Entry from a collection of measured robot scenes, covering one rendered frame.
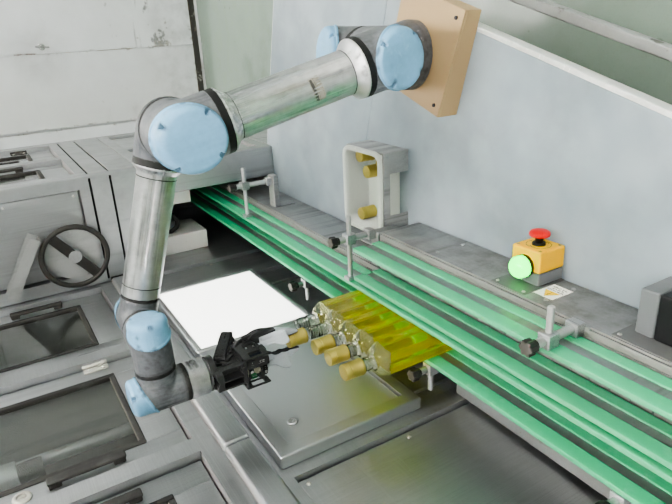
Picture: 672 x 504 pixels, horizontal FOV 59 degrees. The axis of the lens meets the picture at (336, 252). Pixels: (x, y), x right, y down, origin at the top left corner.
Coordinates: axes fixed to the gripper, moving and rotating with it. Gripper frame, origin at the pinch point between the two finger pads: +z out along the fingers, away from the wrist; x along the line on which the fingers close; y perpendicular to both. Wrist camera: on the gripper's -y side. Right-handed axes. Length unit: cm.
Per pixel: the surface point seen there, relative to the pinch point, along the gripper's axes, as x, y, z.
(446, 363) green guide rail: -3.2, 23.1, 24.4
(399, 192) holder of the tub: 22.1, -14.8, 41.1
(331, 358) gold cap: 1.0, 13.1, 2.5
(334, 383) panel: -12.8, 3.6, 8.4
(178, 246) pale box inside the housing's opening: -14, -107, 7
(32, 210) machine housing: 12, -98, -38
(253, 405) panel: -12.1, 1.3, -10.8
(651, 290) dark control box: 24, 57, 35
